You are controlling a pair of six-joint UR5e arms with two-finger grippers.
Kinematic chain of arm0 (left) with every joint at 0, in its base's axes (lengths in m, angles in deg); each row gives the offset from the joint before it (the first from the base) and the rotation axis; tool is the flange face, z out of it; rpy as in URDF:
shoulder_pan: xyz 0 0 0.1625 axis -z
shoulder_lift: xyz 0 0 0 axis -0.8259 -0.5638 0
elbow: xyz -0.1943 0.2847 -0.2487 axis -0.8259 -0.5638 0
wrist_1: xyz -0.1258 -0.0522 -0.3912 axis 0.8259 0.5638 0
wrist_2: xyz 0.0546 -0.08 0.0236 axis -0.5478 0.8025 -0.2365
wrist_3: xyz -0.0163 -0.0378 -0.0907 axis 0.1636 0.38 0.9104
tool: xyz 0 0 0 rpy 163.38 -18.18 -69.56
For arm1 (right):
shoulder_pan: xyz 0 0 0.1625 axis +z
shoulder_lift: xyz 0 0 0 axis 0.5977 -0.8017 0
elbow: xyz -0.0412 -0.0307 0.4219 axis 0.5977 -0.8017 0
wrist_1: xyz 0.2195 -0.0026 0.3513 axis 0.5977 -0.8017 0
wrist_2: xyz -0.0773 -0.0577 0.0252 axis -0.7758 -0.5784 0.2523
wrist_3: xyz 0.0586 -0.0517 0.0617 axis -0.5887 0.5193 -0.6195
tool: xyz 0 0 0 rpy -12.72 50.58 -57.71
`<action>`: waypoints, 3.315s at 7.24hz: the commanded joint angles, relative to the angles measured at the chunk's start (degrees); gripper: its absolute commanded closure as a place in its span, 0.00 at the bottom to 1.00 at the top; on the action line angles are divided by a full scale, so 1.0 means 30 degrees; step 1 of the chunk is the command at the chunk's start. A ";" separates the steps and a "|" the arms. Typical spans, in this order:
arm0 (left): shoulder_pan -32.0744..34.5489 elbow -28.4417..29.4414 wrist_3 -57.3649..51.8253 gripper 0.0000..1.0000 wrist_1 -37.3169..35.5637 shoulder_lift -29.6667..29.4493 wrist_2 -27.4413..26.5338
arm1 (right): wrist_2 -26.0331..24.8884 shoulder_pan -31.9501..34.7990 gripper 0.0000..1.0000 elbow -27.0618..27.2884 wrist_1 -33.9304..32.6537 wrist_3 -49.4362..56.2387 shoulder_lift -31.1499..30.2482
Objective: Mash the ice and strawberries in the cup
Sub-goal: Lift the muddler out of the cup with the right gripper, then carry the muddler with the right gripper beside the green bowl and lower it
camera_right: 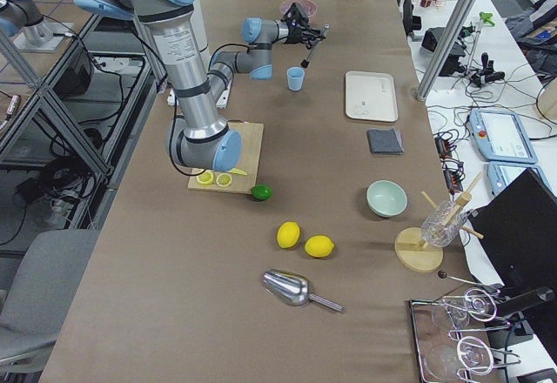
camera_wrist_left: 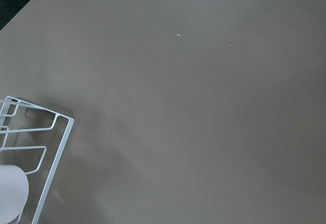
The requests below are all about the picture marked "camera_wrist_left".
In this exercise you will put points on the white wire cup rack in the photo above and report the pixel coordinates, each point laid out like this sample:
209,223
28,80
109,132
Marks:
33,138

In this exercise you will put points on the lilac plastic cup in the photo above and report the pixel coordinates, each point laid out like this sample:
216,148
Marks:
14,192

